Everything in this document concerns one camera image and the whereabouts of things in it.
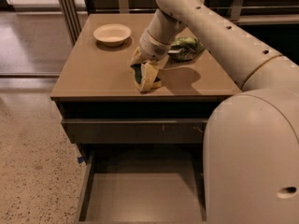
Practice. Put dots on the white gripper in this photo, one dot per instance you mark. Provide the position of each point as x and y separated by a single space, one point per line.
151 49

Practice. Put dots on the green and yellow sponge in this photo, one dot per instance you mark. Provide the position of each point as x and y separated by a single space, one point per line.
135 70

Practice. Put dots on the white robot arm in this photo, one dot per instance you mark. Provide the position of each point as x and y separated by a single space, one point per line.
251 142

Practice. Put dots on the brown drawer cabinet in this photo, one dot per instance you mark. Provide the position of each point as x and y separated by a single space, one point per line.
96 83

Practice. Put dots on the closed top drawer front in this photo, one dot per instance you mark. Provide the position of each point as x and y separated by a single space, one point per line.
135 131

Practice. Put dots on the open middle drawer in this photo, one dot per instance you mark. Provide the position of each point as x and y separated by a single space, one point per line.
140 187

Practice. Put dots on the green chip bag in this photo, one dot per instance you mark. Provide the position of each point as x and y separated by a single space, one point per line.
185 49

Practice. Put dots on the cream round bowl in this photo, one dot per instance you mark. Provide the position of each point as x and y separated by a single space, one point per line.
112 35

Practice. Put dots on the blue tape piece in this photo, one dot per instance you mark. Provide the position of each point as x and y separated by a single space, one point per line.
80 159

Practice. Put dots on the wooden counter with rails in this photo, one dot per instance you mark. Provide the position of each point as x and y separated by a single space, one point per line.
244 12

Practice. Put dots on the metal frame post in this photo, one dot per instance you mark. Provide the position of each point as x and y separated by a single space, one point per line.
68 7

